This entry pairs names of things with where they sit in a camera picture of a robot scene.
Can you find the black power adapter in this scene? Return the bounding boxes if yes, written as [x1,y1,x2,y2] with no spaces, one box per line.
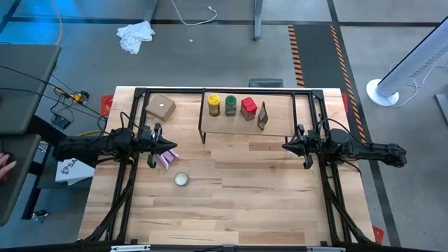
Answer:
[51,114,72,130]

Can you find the yellow black connector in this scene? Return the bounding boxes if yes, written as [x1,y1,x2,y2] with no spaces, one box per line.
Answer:
[71,90,90,105]

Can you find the brown cardboard box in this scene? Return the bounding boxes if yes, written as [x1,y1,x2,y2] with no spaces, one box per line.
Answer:
[144,92,177,123]

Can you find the yellow cable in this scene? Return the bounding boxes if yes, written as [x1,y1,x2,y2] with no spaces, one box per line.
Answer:
[77,129,113,138]

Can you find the white tower fan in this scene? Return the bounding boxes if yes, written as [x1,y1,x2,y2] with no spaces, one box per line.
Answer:
[365,15,448,108]

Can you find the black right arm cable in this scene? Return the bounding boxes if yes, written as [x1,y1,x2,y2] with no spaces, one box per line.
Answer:
[316,117,365,144]

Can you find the wooden shelf black metal legs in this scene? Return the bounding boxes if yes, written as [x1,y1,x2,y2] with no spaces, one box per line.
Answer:
[197,87,299,145]

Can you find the brown spice pouch with window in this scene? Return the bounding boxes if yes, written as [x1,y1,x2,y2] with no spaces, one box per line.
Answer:
[256,101,270,132]

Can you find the crumpled white cloth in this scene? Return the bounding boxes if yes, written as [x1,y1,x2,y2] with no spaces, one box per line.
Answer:
[115,20,156,55]

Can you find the person's hand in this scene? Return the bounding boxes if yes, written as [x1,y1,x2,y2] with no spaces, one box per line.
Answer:
[0,151,18,183]

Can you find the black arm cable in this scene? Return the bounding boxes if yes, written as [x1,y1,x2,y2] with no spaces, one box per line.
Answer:
[118,111,143,133]
[316,117,365,144]

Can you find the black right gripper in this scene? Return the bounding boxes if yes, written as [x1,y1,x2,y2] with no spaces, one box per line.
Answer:
[281,124,328,170]

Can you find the black caster wheel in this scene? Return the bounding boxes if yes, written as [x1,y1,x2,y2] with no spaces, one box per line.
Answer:
[30,209,50,224]

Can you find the black floor mat striped edges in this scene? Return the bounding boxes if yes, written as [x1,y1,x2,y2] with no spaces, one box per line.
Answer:
[286,23,368,145]

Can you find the grey desk foot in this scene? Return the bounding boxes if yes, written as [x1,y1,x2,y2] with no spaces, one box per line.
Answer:
[433,93,448,127]

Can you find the grey desk leg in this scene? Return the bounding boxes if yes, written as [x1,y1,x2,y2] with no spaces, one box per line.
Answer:
[253,0,265,41]
[142,0,159,24]

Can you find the silver metal bracket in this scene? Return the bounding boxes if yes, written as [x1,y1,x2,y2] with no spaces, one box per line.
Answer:
[110,244,152,252]
[305,246,347,252]

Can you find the leaf pattern ceramic bowl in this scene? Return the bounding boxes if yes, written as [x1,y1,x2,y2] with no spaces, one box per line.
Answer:
[174,171,191,188]

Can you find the white floor cable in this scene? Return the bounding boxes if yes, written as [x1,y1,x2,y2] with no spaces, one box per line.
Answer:
[169,0,218,27]

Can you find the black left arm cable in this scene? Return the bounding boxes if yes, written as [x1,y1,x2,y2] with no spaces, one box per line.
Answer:
[118,111,143,133]

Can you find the green lid glass spice jar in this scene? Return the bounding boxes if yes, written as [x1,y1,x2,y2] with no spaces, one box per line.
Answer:
[224,94,238,118]

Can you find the white box on floor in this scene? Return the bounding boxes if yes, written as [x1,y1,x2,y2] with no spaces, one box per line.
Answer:
[55,157,97,187]

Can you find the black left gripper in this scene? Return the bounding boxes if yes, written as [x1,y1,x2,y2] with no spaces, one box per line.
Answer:
[139,122,179,169]

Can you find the grey desk top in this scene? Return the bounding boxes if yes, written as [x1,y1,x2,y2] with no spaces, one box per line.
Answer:
[0,134,42,227]
[0,43,62,136]

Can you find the red lid spice jar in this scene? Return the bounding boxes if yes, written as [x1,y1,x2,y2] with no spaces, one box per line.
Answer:
[239,97,258,122]

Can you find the grey floor outlet box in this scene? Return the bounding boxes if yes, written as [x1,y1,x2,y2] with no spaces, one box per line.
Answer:
[248,78,284,88]

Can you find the yellow lid spice jar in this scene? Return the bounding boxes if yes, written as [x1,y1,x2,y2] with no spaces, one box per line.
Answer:
[206,93,222,118]

